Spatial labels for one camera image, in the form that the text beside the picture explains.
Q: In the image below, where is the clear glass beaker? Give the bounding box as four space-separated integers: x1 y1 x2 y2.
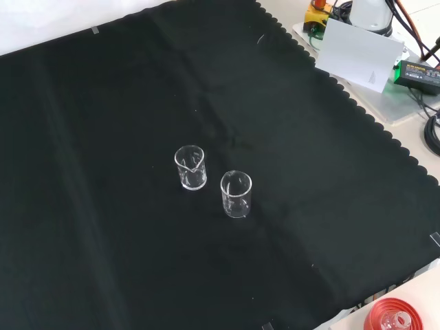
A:
173 144 208 191
219 170 253 219

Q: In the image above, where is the black cloth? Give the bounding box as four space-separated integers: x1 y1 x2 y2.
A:
0 0 440 330

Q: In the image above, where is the yellow stop button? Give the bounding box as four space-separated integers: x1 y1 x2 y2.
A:
304 0 333 32

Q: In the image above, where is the pale white board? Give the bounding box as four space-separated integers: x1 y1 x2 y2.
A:
314 16 406 94

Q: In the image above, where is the red ribbed round holder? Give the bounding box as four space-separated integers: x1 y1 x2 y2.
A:
364 297 423 330

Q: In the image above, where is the black power supply box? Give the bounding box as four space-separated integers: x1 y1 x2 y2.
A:
391 58 440 96

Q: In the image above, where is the small clear glass flask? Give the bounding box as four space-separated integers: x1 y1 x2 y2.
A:
379 311 412 330

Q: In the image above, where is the grey metal base plate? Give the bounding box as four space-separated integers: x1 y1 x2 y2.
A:
291 16 440 127

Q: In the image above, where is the black cable bundle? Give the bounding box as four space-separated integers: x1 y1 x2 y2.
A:
330 0 353 25

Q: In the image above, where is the coiled black cable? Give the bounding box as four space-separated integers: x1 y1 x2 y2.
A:
423 109 440 156

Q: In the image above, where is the orange cable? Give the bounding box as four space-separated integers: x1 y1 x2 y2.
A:
398 0 435 60

